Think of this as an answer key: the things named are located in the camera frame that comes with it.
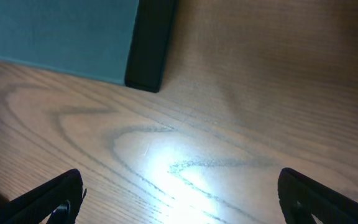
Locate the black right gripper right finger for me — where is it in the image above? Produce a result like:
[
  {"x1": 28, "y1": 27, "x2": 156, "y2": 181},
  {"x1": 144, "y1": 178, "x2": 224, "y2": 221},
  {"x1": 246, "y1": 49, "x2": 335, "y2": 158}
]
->
[{"x1": 278, "y1": 167, "x2": 358, "y2": 224}]

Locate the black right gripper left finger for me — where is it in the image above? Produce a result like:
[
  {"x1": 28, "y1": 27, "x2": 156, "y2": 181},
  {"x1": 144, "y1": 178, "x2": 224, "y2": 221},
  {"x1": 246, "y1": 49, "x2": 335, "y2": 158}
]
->
[{"x1": 0, "y1": 169, "x2": 86, "y2": 224}]

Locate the dark green gift box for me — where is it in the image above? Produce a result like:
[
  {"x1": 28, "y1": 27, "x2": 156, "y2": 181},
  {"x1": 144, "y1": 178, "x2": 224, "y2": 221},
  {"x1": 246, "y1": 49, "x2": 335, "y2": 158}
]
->
[{"x1": 0, "y1": 0, "x2": 177, "y2": 93}]

